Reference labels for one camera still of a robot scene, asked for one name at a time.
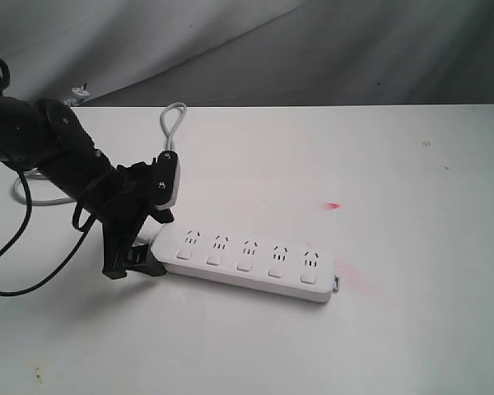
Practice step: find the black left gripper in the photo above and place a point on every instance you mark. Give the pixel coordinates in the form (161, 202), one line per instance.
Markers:
(131, 194)

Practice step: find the white five-outlet power strip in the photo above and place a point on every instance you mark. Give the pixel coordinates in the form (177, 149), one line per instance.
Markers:
(252, 262)

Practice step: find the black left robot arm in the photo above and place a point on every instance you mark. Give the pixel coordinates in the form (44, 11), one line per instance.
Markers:
(48, 137)

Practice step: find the grey backdrop cloth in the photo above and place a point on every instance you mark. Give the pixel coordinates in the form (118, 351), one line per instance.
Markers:
(251, 53)

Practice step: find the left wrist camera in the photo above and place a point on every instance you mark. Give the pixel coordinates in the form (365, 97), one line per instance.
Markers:
(165, 178)

